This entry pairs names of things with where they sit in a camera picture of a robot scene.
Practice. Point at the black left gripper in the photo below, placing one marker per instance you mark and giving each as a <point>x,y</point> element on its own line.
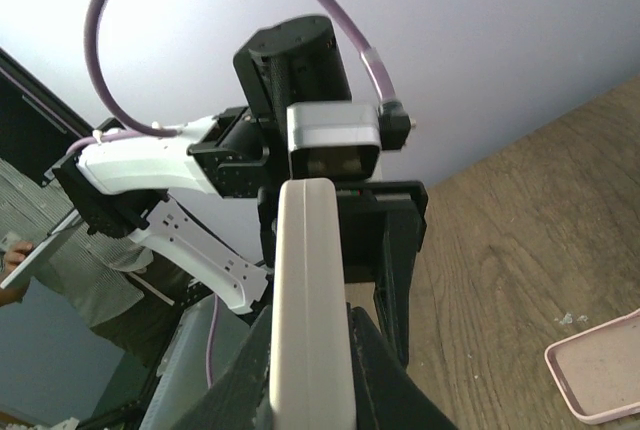
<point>372,231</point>

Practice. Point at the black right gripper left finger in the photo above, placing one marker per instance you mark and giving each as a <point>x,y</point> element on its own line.
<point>239,398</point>

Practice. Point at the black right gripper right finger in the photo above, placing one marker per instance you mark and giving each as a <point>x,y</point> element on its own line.
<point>385,395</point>

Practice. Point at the phone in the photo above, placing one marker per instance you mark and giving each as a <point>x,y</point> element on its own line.
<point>311,381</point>
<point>597,371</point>

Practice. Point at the light blue slotted cable duct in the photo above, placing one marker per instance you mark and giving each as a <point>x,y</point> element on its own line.
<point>204,344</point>

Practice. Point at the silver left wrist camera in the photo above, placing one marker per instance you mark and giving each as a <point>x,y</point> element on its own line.
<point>338,140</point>

